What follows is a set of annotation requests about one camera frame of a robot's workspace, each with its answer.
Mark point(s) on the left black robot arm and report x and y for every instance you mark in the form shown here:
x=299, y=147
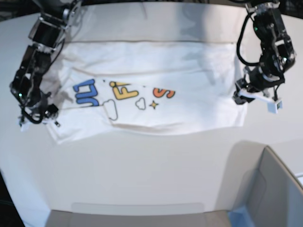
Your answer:
x=278, y=54

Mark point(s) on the white printed t-shirt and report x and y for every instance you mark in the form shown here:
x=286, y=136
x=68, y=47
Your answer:
x=169, y=88

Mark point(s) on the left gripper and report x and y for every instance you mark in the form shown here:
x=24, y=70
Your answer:
x=254, y=85

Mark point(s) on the grey cardboard box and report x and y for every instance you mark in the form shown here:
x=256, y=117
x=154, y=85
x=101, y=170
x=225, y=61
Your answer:
x=269, y=195

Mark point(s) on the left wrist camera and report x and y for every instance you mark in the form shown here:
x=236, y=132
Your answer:
x=274, y=106

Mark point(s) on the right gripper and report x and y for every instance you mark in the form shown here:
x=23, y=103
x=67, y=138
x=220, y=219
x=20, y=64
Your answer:
x=42, y=112

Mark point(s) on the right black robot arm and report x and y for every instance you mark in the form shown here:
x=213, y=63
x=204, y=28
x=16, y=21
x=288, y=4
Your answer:
x=48, y=37

